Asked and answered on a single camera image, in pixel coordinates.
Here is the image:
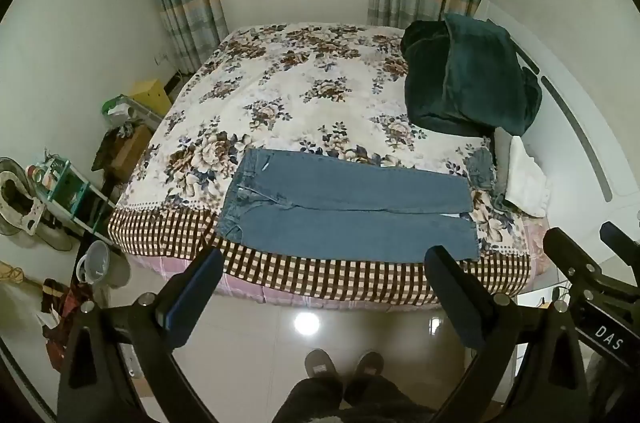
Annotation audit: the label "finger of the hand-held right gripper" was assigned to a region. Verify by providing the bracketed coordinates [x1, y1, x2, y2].
[542, 227, 603, 295]
[599, 221, 640, 291]

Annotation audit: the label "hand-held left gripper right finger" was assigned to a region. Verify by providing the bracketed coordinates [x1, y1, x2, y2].
[424, 245, 592, 423]

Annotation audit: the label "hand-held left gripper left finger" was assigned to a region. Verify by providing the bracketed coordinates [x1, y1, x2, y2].
[56, 247, 226, 423]

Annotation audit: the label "blue denim pants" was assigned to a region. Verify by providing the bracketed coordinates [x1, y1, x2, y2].
[216, 147, 481, 262]

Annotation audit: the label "pink checked bed sheet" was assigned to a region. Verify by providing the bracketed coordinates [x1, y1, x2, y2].
[125, 248, 546, 313]

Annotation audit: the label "white folded towel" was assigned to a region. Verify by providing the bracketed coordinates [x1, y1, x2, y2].
[504, 137, 552, 219]

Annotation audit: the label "grey plastic bucket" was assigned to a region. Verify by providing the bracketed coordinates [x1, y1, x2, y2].
[75, 240, 132, 290]

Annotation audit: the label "white bed headboard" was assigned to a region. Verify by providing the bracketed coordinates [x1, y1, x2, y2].
[472, 0, 640, 265]

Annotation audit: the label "grey slipper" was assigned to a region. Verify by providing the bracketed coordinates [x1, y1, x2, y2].
[344, 351, 385, 405]
[303, 349, 342, 400]

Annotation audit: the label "small blue denim cloth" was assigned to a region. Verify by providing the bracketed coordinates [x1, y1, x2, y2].
[465, 147, 499, 192]

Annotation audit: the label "red clothes pile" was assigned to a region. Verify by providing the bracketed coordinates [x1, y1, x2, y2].
[39, 278, 97, 372]

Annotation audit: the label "teal storage shelf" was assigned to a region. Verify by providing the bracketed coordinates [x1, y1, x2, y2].
[26, 154, 120, 250]

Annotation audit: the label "brown cardboard box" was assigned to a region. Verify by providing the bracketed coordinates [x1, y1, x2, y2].
[92, 122, 154, 185]

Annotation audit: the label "white floor fan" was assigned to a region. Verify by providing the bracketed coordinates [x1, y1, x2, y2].
[0, 156, 45, 238]

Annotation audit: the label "dark green plush blanket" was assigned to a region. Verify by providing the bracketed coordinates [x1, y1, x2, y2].
[400, 12, 544, 138]

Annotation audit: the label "green and white package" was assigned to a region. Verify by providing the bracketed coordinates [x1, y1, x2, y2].
[102, 94, 139, 127]

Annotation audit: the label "yellow box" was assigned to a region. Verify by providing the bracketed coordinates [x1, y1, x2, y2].
[128, 79, 174, 120]

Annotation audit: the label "small black appliance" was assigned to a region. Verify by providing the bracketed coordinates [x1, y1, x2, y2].
[164, 73, 187, 98]

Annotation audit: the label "floral printed bed blanket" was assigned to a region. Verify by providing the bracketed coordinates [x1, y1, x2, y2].
[107, 22, 551, 308]

